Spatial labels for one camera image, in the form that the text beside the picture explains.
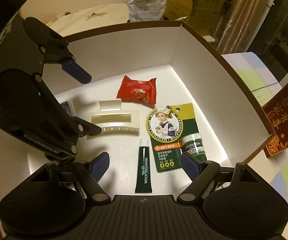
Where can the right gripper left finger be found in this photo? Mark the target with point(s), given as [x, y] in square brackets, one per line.
[98, 166]

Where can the beige curtain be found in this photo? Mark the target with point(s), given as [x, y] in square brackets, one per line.
[238, 24]

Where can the silver foil bag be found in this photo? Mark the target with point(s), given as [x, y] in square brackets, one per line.
[146, 10]

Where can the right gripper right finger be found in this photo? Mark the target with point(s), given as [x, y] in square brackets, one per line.
[191, 165]

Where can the dark red gift box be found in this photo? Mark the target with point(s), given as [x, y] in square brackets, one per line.
[276, 111]

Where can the green Mentholatum salve card pack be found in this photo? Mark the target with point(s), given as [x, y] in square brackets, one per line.
[173, 131]

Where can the dark green lip balm tube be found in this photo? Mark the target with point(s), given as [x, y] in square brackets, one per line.
[143, 179]

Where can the checked tablecloth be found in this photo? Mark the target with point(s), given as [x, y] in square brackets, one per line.
[272, 162]

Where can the red snack packet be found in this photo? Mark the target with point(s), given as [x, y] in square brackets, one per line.
[137, 91]

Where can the cream hair claw clip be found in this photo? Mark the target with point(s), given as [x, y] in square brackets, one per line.
[112, 118]

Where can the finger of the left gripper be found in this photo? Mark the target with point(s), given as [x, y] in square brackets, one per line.
[57, 52]
[79, 127]

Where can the brown cardboard box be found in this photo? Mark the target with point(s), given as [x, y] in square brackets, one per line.
[201, 15]

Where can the blue white small packet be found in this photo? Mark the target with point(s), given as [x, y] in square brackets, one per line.
[67, 106]

